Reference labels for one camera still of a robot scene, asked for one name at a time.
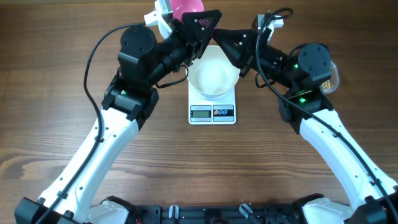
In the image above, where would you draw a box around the pink plastic measuring scoop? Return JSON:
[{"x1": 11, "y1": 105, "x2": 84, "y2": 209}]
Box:
[{"x1": 170, "y1": 0, "x2": 205, "y2": 21}]

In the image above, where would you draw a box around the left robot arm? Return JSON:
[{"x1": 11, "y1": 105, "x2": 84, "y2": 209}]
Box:
[{"x1": 14, "y1": 9, "x2": 221, "y2": 223}]

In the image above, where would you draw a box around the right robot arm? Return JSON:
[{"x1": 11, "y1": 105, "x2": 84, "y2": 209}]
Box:
[{"x1": 213, "y1": 8, "x2": 397, "y2": 223}]

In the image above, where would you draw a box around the white bowl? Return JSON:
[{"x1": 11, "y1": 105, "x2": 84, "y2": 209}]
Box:
[{"x1": 188, "y1": 45, "x2": 240, "y2": 99}]

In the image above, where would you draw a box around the white digital kitchen scale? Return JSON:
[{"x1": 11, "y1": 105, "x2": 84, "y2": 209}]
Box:
[{"x1": 188, "y1": 83, "x2": 237, "y2": 125}]

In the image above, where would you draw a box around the pile of soybeans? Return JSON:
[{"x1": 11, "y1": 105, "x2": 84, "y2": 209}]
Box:
[{"x1": 322, "y1": 80, "x2": 331, "y2": 91}]

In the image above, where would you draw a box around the clear plastic container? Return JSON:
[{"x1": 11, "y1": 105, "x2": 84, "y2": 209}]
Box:
[{"x1": 322, "y1": 61, "x2": 340, "y2": 94}]

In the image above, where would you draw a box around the right black cable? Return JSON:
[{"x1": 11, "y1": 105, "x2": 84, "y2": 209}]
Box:
[{"x1": 254, "y1": 7, "x2": 398, "y2": 215}]

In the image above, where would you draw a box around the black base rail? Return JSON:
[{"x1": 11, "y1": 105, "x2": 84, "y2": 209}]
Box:
[{"x1": 126, "y1": 204, "x2": 305, "y2": 224}]

